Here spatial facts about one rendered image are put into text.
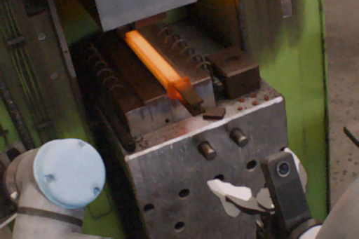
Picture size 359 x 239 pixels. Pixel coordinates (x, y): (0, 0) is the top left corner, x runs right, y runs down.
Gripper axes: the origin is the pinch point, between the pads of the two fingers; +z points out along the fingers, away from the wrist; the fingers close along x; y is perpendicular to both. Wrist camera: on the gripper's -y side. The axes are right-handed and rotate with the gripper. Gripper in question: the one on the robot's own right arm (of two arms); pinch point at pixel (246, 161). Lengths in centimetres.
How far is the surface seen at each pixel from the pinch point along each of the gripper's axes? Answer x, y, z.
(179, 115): -1.1, 7.3, 30.6
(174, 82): -0.8, -1.3, 30.0
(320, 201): 44, 69, 45
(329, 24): 156, 100, 201
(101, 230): -25, 43, 45
